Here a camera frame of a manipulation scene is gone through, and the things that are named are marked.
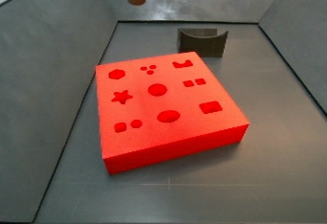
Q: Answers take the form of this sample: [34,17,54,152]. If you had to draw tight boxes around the dark curved fixture cradle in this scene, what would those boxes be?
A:
[178,28,229,57]

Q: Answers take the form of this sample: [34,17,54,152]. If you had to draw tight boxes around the red shape-sorter block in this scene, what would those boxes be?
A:
[97,52,250,174]

